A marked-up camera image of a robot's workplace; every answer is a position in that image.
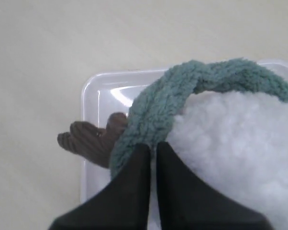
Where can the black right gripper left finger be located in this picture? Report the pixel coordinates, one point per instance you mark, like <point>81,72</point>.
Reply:
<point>122,205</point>

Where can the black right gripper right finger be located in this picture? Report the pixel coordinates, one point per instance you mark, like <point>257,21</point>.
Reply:
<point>187,203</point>

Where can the white plush snowman toy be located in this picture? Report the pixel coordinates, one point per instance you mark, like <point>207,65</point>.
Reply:
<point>236,142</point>

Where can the green fluffy scarf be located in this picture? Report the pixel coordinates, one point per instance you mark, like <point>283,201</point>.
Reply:
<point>153,110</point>

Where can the white plastic tray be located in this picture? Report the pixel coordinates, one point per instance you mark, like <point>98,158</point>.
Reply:
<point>110,92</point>

